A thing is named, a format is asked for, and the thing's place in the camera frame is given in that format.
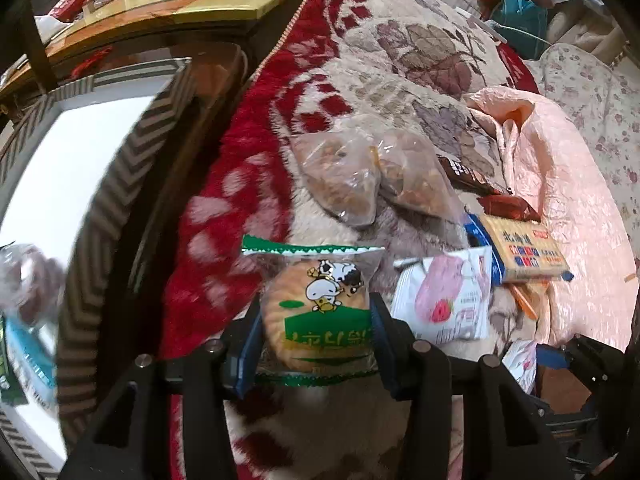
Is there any white and pink snack packet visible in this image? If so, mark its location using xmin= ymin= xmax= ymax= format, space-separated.
xmin=502 ymin=340 xmax=539 ymax=394

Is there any light blue snack packet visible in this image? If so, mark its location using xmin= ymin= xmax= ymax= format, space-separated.
xmin=0 ymin=315 xmax=58 ymax=406

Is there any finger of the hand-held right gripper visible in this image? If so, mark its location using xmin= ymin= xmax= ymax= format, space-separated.
xmin=536 ymin=332 xmax=628 ymax=379
xmin=537 ymin=393 xmax=602 ymax=431

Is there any pink strawberry snack packet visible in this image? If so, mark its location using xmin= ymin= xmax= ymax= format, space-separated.
xmin=391 ymin=247 xmax=496 ymax=343

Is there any reddish brown snack packet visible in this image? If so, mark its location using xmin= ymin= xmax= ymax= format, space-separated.
xmin=477 ymin=194 xmax=543 ymax=223

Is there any round cookie packet green trim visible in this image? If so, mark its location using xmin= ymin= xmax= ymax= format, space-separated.
xmin=241 ymin=234 xmax=386 ymax=388

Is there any pink quilted blanket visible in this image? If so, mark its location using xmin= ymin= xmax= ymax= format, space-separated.
xmin=462 ymin=85 xmax=640 ymax=361

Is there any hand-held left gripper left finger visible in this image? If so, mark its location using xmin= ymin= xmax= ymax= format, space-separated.
xmin=60 ymin=305 xmax=266 ymax=480

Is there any red floral fleece blanket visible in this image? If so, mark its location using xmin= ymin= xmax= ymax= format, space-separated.
xmin=160 ymin=0 xmax=551 ymax=480

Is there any floral bed sheet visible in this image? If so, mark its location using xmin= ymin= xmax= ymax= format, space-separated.
xmin=525 ymin=42 xmax=640 ymax=261

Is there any chevron-patterned storage box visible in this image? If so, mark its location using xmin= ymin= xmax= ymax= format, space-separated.
xmin=0 ymin=57 xmax=198 ymax=480

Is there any dark wooden post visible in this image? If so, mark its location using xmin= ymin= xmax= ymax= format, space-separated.
xmin=20 ymin=0 xmax=60 ymax=93

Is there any dark wooden bed frame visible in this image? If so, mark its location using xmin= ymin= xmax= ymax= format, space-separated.
xmin=115 ymin=40 xmax=256 ymax=361

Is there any red gift box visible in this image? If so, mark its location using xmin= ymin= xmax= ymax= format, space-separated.
xmin=50 ymin=0 xmax=96 ymax=18

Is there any clear bag of dark snacks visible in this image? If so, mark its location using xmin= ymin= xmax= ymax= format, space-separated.
xmin=0 ymin=242 xmax=66 ymax=326

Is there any blue plastic bag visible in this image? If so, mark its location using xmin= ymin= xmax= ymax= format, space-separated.
xmin=492 ymin=0 xmax=548 ymax=58

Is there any cream plush cloth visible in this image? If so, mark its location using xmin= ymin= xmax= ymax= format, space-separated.
xmin=545 ymin=0 xmax=631 ymax=66

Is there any dark brown chocolate bar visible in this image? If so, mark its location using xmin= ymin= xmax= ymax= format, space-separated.
xmin=437 ymin=155 xmax=508 ymax=196

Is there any yellow and blue cracker packet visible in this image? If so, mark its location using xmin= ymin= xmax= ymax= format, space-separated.
xmin=465 ymin=212 xmax=573 ymax=286

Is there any orange cracker packet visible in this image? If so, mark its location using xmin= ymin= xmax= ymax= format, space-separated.
xmin=502 ymin=280 xmax=551 ymax=321

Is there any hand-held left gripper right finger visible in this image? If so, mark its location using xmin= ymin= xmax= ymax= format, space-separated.
xmin=369 ymin=292 xmax=568 ymax=480

